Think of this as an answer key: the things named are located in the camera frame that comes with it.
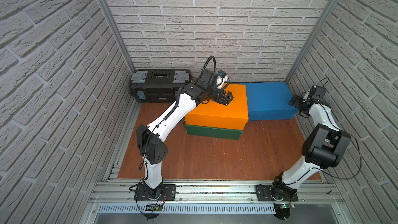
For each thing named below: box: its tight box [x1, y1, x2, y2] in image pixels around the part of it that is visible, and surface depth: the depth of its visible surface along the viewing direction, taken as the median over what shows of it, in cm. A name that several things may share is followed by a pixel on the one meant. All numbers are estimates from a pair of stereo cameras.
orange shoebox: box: [184, 83, 249, 131], surface depth 78 cm
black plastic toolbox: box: [129, 68, 191, 103], surface depth 102 cm
